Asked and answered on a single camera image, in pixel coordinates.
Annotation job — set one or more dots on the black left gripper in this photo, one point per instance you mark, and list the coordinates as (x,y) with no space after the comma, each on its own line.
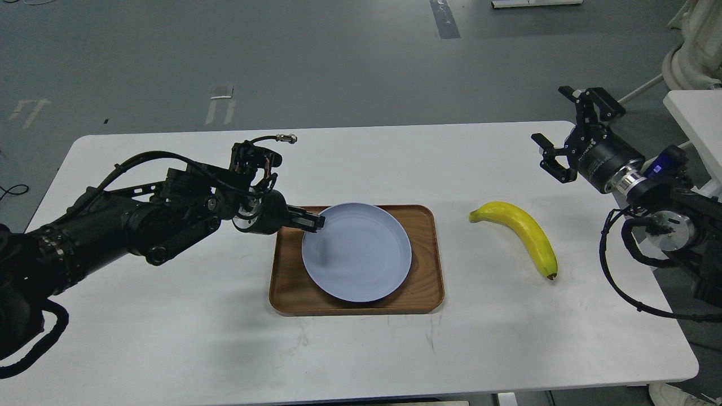
(274,215)

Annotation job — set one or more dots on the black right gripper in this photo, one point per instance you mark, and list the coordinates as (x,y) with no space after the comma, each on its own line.
(593,150)

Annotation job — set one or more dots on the light blue round plate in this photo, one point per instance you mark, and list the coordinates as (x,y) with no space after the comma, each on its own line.
(362,253)

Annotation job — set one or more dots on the yellow banana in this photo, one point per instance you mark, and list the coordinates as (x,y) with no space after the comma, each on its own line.
(536,242)

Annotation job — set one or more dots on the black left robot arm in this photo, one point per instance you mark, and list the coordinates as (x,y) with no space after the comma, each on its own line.
(154,205)

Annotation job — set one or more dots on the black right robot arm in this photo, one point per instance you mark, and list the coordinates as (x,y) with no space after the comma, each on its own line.
(666,224)

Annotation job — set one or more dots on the brown wooden tray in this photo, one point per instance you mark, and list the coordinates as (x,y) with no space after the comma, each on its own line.
(292,292)

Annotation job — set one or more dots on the white side table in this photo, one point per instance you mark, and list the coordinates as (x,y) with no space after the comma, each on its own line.
(698,113)

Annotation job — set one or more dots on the white machine base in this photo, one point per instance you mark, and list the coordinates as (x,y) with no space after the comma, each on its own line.
(695,63)

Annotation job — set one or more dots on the white board on floor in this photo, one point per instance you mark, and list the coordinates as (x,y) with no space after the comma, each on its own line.
(533,3)

